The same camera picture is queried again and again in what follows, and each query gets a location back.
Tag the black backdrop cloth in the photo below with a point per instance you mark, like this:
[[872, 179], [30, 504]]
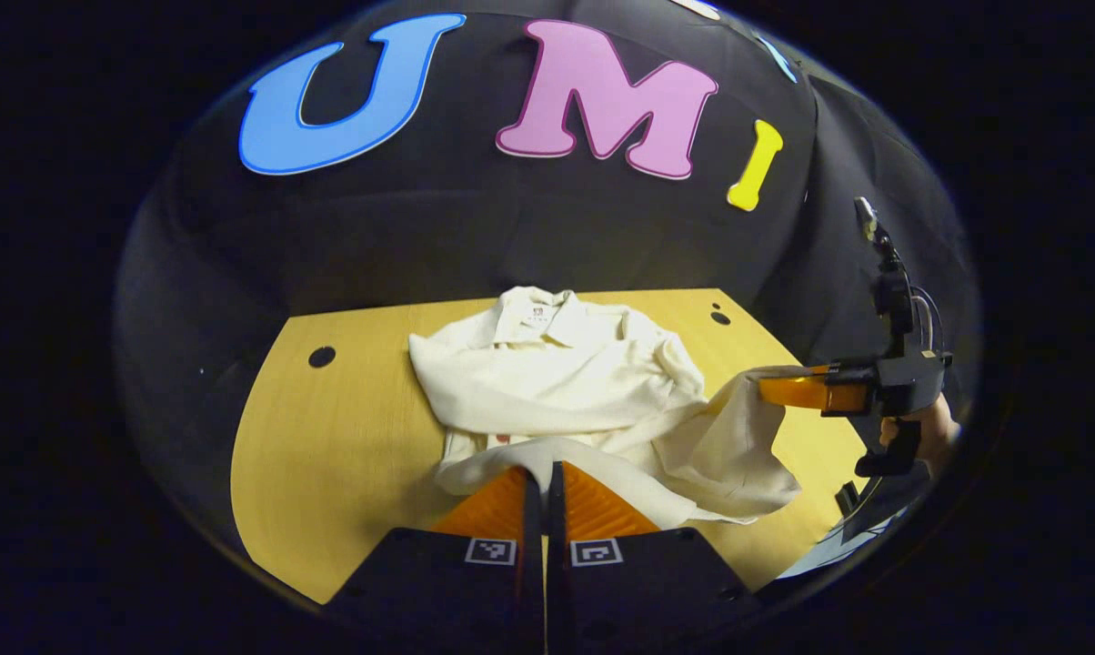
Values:
[[475, 227]]

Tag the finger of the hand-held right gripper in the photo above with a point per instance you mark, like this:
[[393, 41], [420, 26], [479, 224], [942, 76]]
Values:
[[811, 393]]

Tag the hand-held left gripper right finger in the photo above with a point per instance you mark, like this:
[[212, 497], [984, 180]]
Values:
[[657, 582]]

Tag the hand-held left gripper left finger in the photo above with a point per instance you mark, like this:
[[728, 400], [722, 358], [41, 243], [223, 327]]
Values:
[[438, 582]]

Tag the cream button shirt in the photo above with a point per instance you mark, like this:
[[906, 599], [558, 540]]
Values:
[[566, 382]]

